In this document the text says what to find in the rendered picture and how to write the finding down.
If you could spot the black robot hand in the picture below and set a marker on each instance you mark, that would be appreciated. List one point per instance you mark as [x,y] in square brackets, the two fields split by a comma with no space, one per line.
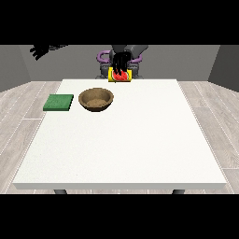
[120,62]
[39,51]

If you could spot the dark table leg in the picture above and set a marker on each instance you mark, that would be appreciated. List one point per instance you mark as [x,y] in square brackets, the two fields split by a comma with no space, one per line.
[60,191]
[178,191]

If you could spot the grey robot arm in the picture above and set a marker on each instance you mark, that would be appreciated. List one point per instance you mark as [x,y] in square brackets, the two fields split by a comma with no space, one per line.
[134,49]
[58,47]

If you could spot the yellow cup with melon print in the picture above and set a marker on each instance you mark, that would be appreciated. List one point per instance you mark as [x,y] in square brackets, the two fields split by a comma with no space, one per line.
[110,76]

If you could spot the brown wooden bowl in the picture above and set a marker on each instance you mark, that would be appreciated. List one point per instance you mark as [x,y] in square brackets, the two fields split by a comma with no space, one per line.
[95,101]

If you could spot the green square pad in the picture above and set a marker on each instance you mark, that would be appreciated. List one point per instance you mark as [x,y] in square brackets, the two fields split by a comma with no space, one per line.
[58,102]

